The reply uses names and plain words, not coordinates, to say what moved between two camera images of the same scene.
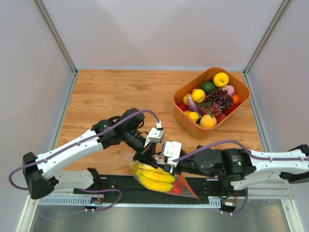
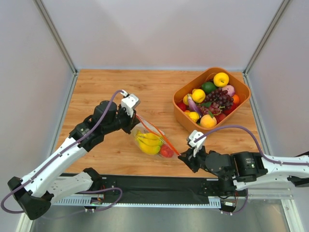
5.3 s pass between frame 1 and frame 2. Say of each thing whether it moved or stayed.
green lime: stayed
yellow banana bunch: moved
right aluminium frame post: stayed
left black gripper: moved
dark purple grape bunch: stayed
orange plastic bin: stayed
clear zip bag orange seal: moved
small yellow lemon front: stayed
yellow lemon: stayed
